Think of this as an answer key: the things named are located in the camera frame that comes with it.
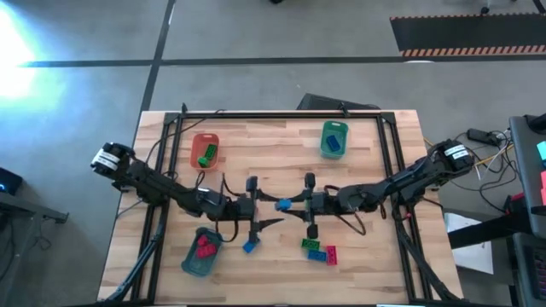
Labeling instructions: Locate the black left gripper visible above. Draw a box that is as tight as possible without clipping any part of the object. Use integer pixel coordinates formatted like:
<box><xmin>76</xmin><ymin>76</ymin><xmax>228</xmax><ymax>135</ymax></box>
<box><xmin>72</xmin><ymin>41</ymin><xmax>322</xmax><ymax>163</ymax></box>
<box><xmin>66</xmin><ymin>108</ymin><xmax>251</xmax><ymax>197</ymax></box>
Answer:
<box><xmin>225</xmin><ymin>175</ymin><xmax>285</xmax><ymax>245</ymax></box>

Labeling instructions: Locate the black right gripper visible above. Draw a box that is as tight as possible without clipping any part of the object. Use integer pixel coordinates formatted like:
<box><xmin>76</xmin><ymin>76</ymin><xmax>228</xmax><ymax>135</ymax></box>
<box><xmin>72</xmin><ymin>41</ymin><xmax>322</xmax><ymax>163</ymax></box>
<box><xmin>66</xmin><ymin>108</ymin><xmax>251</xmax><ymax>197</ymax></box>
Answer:
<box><xmin>288</xmin><ymin>171</ymin><xmax>339</xmax><ymax>240</ymax></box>

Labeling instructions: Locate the green plastic bin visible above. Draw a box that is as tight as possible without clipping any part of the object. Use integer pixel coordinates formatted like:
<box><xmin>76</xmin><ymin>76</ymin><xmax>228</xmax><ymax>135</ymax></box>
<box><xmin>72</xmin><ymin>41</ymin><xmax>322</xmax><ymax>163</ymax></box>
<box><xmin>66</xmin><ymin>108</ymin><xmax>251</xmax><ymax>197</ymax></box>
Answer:
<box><xmin>320</xmin><ymin>120</ymin><xmax>349</xmax><ymax>160</ymax></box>

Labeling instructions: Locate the dark teal plastic bin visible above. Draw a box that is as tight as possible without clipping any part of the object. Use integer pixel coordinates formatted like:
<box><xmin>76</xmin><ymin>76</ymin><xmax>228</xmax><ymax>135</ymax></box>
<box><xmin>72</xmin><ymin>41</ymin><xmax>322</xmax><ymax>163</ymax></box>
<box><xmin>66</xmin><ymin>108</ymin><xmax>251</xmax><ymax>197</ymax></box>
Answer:
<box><xmin>180</xmin><ymin>226</ymin><xmax>224</xmax><ymax>277</ymax></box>

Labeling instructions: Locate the orange plastic bin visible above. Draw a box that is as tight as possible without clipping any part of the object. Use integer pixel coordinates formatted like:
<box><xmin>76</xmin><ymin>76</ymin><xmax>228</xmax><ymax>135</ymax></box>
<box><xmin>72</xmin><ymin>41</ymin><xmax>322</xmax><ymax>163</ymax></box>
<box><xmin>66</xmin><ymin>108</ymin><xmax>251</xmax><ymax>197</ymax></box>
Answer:
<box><xmin>189</xmin><ymin>132</ymin><xmax>221</xmax><ymax>171</ymax></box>

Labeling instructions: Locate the black flat case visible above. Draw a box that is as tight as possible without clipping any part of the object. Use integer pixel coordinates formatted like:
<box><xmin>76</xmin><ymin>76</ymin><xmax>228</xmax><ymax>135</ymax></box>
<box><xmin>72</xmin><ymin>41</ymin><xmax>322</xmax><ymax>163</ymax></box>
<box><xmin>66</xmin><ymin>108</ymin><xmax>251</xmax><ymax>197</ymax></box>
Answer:
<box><xmin>296</xmin><ymin>93</ymin><xmax>381</xmax><ymax>112</ymax></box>

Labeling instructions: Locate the white paper sheet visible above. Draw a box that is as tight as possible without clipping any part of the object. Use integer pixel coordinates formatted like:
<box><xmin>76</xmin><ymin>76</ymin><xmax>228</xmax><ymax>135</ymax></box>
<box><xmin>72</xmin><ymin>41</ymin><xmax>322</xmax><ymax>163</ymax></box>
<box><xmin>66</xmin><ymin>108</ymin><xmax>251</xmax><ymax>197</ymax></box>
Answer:
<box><xmin>443</xmin><ymin>211</ymin><xmax>495</xmax><ymax>275</ymax></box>

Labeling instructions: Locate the black desk leg beam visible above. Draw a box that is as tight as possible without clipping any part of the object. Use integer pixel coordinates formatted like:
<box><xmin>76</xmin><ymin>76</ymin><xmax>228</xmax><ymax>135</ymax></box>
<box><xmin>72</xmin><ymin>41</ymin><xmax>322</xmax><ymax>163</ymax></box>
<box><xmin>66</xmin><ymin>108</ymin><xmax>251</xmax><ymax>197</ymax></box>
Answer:
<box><xmin>447</xmin><ymin>211</ymin><xmax>534</xmax><ymax>250</ymax></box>

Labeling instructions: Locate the black power adapter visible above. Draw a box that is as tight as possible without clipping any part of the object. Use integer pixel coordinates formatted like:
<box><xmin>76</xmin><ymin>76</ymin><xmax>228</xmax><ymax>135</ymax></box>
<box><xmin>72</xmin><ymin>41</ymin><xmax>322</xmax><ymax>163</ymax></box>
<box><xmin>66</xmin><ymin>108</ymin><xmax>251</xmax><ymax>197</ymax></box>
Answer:
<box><xmin>467</xmin><ymin>128</ymin><xmax>501</xmax><ymax>146</ymax></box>

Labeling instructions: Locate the dark grey desk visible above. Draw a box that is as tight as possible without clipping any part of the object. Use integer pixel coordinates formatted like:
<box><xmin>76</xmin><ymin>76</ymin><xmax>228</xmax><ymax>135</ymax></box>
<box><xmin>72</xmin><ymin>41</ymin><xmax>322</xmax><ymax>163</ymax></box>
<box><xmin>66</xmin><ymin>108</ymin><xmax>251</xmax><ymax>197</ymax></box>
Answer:
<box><xmin>509</xmin><ymin>113</ymin><xmax>546</xmax><ymax>240</ymax></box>

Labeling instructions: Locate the grey metal stand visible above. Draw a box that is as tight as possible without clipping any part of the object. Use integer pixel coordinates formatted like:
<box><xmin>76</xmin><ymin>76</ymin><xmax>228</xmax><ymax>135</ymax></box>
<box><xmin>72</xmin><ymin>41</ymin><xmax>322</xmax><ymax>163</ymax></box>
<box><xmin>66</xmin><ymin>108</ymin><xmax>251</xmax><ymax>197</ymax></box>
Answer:
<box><xmin>0</xmin><ymin>191</ymin><xmax>69</xmax><ymax>225</ymax></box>

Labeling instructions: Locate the black hazard-striped floor mat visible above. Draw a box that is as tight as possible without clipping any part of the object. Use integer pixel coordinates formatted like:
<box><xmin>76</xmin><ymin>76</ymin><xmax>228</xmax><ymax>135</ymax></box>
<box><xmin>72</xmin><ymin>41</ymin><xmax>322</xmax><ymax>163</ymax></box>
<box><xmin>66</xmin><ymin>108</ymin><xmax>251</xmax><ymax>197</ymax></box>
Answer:
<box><xmin>390</xmin><ymin>14</ymin><xmax>546</xmax><ymax>58</ymax></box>

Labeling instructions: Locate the black keyboard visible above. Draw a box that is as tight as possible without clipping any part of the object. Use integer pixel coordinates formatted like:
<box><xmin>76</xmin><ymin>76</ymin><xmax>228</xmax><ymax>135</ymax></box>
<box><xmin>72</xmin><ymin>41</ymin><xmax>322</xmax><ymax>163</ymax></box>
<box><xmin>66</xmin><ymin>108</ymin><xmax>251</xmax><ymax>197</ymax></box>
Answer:
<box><xmin>511</xmin><ymin>233</ymin><xmax>546</xmax><ymax>307</ymax></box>

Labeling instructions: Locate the black device with blue light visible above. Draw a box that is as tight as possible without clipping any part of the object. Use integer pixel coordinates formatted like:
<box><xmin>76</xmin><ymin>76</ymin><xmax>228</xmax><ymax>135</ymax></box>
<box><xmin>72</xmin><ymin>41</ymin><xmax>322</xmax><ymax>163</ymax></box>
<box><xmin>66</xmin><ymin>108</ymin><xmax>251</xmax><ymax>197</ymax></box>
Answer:
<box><xmin>0</xmin><ymin>167</ymin><xmax>23</xmax><ymax>196</ymax></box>

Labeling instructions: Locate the black metal table frame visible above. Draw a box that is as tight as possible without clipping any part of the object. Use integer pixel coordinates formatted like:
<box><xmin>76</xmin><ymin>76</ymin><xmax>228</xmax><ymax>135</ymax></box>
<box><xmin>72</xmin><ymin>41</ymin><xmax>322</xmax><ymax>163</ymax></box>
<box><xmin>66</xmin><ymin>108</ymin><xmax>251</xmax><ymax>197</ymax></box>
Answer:
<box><xmin>104</xmin><ymin>111</ymin><xmax>460</xmax><ymax>306</ymax></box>

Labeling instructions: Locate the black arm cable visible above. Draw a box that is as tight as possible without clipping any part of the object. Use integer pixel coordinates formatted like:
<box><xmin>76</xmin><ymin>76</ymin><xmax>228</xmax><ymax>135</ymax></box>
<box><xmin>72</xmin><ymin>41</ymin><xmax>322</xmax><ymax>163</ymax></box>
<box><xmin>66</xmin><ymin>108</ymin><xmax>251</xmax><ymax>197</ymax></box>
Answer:
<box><xmin>143</xmin><ymin>108</ymin><xmax>225</xmax><ymax>163</ymax></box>

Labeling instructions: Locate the yellow cable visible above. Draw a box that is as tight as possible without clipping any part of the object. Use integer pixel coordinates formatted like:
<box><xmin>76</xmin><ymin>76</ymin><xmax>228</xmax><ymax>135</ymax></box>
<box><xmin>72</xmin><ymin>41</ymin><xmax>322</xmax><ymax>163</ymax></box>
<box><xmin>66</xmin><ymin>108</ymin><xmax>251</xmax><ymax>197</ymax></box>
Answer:
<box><xmin>468</xmin><ymin>144</ymin><xmax>515</xmax><ymax>168</ymax></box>

